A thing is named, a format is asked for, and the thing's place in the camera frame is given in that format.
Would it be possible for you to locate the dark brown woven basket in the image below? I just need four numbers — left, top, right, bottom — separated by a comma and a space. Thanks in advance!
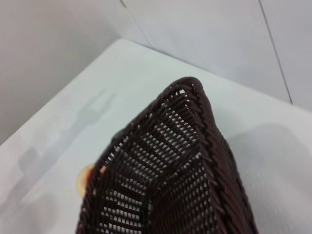
78, 77, 258, 234

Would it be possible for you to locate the peach with orange blush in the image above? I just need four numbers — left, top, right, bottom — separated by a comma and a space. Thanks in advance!
76, 163, 107, 197

